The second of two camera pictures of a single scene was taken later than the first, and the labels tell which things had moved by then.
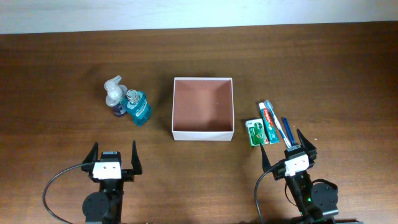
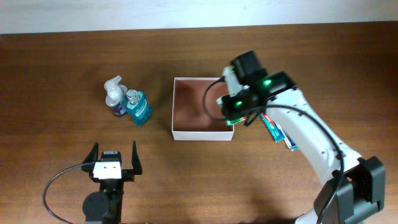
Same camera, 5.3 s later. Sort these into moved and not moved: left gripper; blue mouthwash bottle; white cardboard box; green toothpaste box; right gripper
Moved: right gripper; green toothpaste box
Not moved: white cardboard box; blue mouthwash bottle; left gripper
